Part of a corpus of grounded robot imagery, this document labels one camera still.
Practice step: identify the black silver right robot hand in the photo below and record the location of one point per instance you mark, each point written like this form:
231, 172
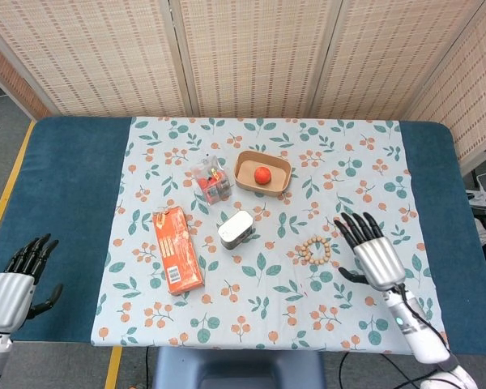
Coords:
378, 261

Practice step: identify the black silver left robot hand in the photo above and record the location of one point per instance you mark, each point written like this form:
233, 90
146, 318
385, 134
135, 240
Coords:
8, 300

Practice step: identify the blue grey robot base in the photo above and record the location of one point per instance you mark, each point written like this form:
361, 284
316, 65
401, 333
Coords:
235, 368

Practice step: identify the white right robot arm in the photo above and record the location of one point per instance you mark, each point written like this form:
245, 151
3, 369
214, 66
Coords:
413, 328

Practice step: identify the yellow floor tape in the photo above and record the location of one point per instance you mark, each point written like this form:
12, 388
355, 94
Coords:
8, 190
113, 368

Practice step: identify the floral printed tablecloth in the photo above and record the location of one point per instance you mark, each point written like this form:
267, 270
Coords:
267, 291

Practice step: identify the white chair base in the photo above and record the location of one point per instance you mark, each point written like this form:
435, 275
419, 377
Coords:
484, 196

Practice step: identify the blue table cover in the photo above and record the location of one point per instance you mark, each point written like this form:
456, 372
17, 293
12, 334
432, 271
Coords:
65, 182

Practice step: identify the red orange ball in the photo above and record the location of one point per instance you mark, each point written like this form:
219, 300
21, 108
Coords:
262, 175

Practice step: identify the rectangular luncheon meat tin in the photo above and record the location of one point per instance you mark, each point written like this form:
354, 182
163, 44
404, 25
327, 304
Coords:
235, 229

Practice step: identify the brown paper tray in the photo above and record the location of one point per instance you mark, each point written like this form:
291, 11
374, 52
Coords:
247, 172

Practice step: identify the orange cardboard box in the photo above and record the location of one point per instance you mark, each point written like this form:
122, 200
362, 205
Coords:
178, 251

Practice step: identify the clear plastic box red contents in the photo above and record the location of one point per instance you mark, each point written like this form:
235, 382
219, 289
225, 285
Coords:
210, 182

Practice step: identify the woven bamboo screen panel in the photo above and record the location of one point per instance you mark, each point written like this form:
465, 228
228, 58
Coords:
470, 89
255, 56
8, 77
380, 56
105, 56

